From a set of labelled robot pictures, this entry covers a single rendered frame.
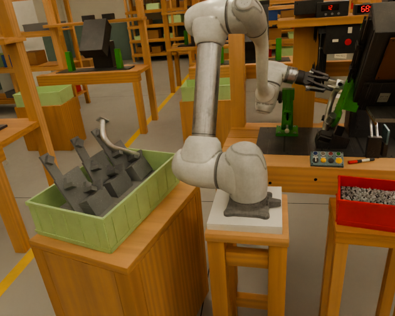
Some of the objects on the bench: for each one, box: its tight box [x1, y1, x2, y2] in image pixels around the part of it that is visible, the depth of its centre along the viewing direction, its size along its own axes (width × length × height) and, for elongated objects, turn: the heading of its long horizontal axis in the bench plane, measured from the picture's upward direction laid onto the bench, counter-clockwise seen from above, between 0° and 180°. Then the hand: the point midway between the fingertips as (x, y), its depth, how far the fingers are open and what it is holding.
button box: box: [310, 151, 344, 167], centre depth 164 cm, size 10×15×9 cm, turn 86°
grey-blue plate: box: [380, 124, 390, 157], centre depth 167 cm, size 10×2×14 cm, turn 176°
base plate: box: [256, 127, 395, 159], centre depth 187 cm, size 42×110×2 cm, turn 86°
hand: (334, 85), depth 178 cm, fingers closed on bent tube, 3 cm apart
